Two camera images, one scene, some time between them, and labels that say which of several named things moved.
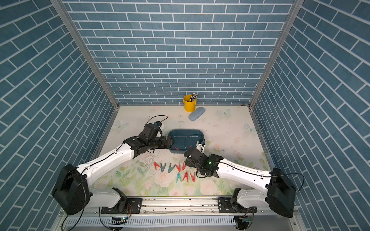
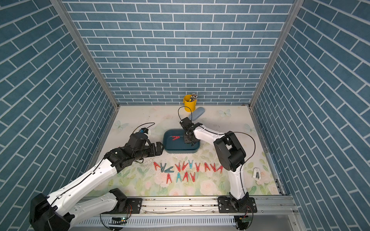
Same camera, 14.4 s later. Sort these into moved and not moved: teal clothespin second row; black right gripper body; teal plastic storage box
Moved: black right gripper body
Not moved: teal plastic storage box; teal clothespin second row
